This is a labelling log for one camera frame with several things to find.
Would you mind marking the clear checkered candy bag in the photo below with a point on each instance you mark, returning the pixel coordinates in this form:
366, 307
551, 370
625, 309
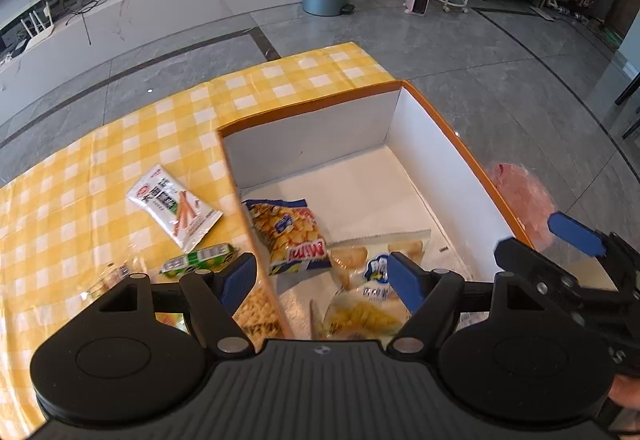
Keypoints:
111, 275

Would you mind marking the mimi cracker snack bag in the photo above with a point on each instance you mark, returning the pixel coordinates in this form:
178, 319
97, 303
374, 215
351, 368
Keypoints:
290, 232

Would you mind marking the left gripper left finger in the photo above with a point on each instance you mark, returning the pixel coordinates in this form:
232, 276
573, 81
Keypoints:
213, 298

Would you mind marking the white tv console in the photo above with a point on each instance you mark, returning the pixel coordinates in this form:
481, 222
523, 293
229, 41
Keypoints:
79, 43

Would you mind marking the white biscuit snack bag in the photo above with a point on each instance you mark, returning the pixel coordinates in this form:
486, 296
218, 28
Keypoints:
365, 306

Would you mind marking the person's right hand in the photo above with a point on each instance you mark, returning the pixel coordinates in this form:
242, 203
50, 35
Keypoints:
625, 392

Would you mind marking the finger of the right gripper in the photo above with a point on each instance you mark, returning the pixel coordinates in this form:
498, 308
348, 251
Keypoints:
576, 234

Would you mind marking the white wifi router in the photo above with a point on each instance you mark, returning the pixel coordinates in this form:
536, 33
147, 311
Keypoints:
39, 25

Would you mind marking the pink plastic bag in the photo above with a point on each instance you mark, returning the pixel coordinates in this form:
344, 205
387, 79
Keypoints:
528, 199

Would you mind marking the clear waffle cake packet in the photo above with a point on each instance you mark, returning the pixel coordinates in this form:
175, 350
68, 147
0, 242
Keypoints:
258, 318

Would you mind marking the white spicy stick packet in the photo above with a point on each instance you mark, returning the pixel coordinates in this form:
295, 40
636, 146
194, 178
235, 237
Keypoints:
182, 215

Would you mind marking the green sausage stick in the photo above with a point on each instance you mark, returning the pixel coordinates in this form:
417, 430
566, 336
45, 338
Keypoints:
212, 258

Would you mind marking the yellow checkered tablecloth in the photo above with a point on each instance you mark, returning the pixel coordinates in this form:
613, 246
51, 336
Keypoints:
69, 217

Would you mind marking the orange cardboard box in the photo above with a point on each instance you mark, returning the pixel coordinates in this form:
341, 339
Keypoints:
372, 161

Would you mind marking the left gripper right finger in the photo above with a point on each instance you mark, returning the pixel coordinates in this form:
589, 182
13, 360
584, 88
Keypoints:
432, 299

